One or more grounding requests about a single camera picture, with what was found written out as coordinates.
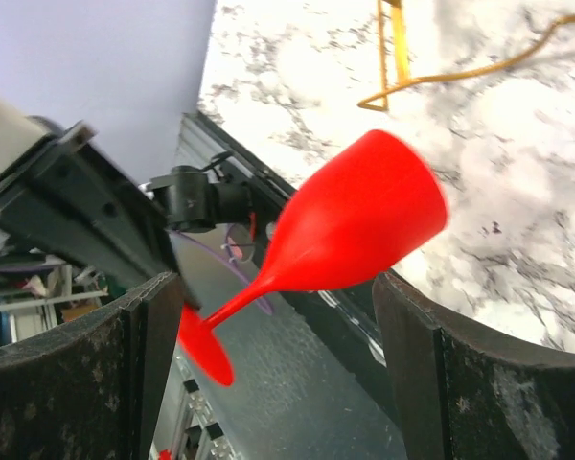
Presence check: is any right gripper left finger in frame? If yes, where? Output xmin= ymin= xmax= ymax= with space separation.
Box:
xmin=0 ymin=273 xmax=184 ymax=459

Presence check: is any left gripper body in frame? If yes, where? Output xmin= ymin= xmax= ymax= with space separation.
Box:
xmin=0 ymin=100 xmax=139 ymax=268

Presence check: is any red wine glass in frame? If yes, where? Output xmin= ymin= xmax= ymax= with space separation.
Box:
xmin=178 ymin=129 xmax=449 ymax=386

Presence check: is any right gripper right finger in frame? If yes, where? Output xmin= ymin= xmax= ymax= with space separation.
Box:
xmin=373 ymin=272 xmax=575 ymax=460

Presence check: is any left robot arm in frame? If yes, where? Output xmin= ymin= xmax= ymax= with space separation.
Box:
xmin=0 ymin=99 xmax=251 ymax=288

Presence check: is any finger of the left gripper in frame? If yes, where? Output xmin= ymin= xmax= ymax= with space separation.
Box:
xmin=76 ymin=181 xmax=179 ymax=288

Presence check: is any gold wire glass rack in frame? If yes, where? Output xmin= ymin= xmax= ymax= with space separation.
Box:
xmin=357 ymin=1 xmax=575 ymax=112

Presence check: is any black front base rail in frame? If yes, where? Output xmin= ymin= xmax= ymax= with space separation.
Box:
xmin=179 ymin=111 xmax=399 ymax=423

